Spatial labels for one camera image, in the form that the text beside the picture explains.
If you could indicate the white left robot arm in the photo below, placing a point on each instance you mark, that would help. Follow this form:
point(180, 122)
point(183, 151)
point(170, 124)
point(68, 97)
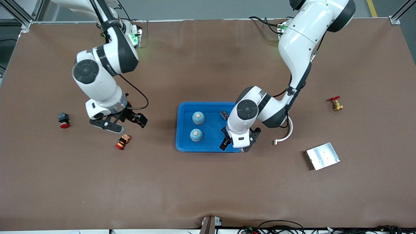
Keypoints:
point(299, 42)

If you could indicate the red yellow emergency stop button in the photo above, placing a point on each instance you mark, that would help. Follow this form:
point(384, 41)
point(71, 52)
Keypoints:
point(123, 142)

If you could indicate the white curved pipe bracket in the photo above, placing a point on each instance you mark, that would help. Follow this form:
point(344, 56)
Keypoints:
point(291, 130)

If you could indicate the aluminium frame strut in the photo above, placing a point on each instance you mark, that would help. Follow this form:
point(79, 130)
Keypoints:
point(400, 11)
point(19, 15)

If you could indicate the brown table cover sheet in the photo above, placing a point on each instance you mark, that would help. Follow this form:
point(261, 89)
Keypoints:
point(208, 188)

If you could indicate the red mushroom button blue base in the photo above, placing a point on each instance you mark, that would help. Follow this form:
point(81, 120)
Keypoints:
point(64, 125)

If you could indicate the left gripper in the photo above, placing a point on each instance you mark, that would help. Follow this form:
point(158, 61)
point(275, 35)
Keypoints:
point(225, 142)

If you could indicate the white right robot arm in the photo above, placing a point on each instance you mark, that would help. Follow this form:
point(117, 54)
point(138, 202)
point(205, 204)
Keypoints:
point(100, 81)

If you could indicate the silver metal plate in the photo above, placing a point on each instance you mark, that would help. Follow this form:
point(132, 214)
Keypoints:
point(323, 156)

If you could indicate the blue plastic tray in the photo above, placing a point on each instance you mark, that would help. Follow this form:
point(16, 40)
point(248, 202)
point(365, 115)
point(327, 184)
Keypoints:
point(211, 143)

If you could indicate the blue desk bell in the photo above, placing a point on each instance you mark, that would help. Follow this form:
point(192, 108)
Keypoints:
point(196, 135)
point(198, 117)

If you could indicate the grey metal edge bracket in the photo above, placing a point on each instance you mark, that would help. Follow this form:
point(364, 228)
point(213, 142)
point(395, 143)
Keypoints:
point(208, 226)

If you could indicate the black capacitor with white print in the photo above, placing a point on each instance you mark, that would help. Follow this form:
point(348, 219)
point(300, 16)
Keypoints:
point(224, 114)

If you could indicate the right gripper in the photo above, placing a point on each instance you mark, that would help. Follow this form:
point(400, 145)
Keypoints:
point(129, 113)

